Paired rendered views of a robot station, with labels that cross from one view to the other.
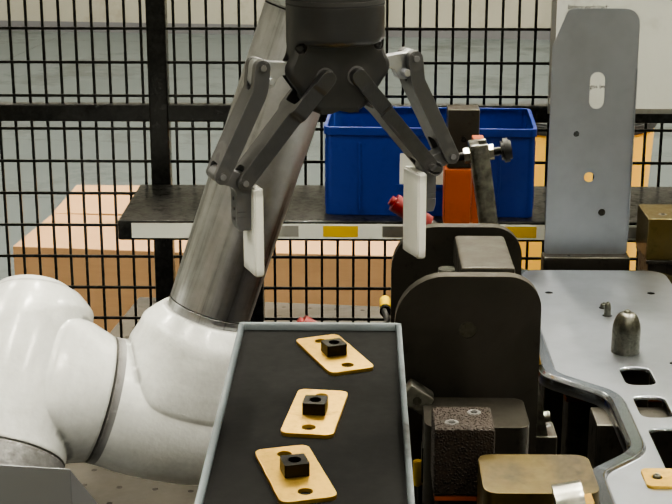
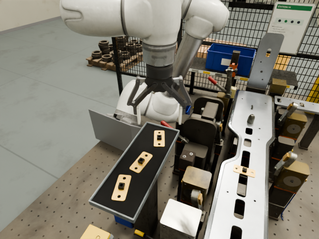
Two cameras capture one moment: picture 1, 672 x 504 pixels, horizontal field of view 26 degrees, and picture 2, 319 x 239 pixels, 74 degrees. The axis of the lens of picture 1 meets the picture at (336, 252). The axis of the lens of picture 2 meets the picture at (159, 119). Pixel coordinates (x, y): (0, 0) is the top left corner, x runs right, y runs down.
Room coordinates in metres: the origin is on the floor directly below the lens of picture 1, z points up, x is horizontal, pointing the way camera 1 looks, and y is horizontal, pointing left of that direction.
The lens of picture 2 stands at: (0.59, -0.20, 1.69)
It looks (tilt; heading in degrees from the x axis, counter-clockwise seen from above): 38 degrees down; 21
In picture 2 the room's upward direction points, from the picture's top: straight up
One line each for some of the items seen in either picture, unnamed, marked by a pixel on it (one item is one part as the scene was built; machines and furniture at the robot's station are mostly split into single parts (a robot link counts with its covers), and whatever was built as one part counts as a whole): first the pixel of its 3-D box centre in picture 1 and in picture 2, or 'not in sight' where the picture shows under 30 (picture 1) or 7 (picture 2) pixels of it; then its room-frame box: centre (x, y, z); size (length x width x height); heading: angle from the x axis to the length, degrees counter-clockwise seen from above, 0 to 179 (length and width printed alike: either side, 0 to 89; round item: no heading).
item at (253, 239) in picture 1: (253, 228); (138, 114); (1.08, 0.06, 1.27); 0.03 x 0.01 x 0.07; 21
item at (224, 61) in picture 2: (429, 160); (229, 59); (2.12, -0.14, 1.09); 0.30 x 0.17 x 0.13; 86
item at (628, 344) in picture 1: (626, 337); (250, 119); (1.55, -0.33, 1.02); 0.03 x 0.03 x 0.07
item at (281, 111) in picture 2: not in sight; (280, 131); (1.75, -0.54, 0.84); 0.12 x 0.07 x 0.28; 89
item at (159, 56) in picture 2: not in sight; (159, 51); (1.11, 0.00, 1.48); 0.09 x 0.09 x 0.06
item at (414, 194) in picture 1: (414, 212); (180, 114); (1.13, -0.06, 1.27); 0.03 x 0.01 x 0.07; 21
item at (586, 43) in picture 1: (591, 134); (264, 62); (1.94, -0.35, 1.17); 0.12 x 0.01 x 0.34; 89
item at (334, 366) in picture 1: (333, 349); (159, 137); (1.11, 0.00, 1.17); 0.08 x 0.04 x 0.01; 21
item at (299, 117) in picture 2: not in sight; (286, 142); (1.62, -0.55, 0.87); 0.12 x 0.07 x 0.35; 89
